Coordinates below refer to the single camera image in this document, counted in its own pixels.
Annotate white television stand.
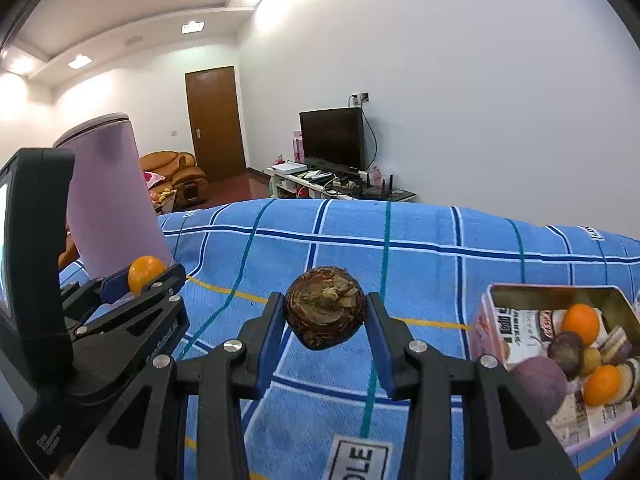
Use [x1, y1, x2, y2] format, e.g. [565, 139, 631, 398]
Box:
[265, 162, 417, 203]

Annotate brown kiwi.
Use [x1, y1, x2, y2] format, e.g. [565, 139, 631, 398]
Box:
[580, 347, 602, 376]

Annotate brown round taro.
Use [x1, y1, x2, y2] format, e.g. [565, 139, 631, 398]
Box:
[282, 266, 369, 350]

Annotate white printed paper pack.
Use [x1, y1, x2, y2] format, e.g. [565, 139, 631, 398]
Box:
[492, 307, 640, 441]

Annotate small orange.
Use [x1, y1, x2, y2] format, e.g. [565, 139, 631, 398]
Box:
[128, 256, 167, 296]

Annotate large orange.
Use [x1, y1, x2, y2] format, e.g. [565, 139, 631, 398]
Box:
[560, 304, 601, 346]

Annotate black power cable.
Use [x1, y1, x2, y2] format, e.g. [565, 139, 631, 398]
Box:
[362, 106, 378, 171]

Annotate brown wooden door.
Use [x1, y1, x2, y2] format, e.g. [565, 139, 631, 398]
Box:
[184, 66, 248, 184]

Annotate lilac insulated kettle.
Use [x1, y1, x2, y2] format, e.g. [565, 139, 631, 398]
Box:
[52, 112, 173, 278]

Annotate black television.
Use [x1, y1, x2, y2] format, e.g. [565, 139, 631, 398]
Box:
[299, 107, 365, 171]

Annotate pink tin box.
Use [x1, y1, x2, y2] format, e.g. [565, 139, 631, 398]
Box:
[469, 283, 640, 461]

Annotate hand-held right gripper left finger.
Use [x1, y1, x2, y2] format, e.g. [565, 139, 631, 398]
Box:
[75, 290, 287, 480]

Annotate purple sweet potato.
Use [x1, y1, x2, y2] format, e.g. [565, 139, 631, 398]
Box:
[512, 355, 568, 418]

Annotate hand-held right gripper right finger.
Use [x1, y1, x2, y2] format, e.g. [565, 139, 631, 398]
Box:
[366, 291, 583, 480]

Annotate blue plaid blanket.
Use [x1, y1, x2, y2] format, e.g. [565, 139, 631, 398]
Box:
[59, 198, 640, 480]

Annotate orange leather sofa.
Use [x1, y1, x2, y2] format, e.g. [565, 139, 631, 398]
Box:
[138, 151, 208, 211]

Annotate medium orange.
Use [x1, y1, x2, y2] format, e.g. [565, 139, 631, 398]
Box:
[583, 365, 623, 407]

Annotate black router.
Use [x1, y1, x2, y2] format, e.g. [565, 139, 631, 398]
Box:
[361, 172, 396, 198]

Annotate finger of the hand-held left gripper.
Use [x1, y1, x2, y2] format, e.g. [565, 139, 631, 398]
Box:
[70, 262, 188, 346]
[60, 269, 133, 311]

